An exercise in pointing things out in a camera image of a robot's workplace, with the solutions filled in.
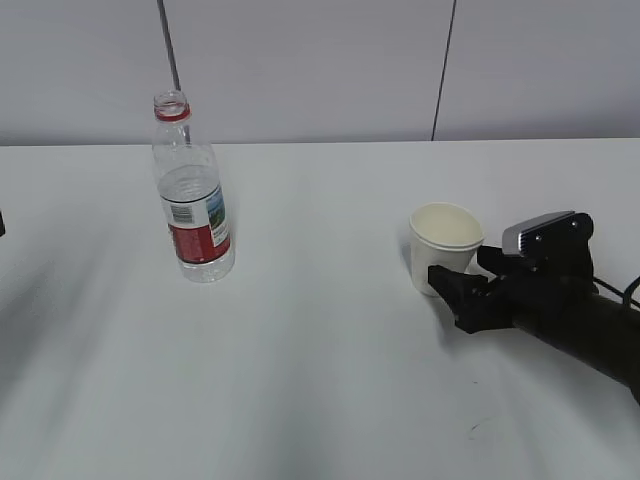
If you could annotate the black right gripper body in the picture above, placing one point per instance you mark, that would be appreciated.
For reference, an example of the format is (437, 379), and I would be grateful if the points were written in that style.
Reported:
(532, 290)

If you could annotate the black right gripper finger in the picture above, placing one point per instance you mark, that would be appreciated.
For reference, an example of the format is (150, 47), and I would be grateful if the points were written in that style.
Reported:
(493, 260)
(465, 296)

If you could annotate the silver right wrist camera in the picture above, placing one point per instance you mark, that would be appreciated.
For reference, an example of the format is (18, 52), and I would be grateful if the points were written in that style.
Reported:
(558, 241)

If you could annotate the white paper cup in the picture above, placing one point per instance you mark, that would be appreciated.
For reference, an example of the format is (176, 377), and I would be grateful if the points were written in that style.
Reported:
(441, 234)

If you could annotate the clear plastic water bottle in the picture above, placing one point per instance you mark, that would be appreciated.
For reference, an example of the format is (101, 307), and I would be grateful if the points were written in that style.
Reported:
(188, 182)

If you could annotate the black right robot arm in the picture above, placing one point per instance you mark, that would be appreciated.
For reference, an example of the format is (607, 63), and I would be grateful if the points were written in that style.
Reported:
(600, 332)

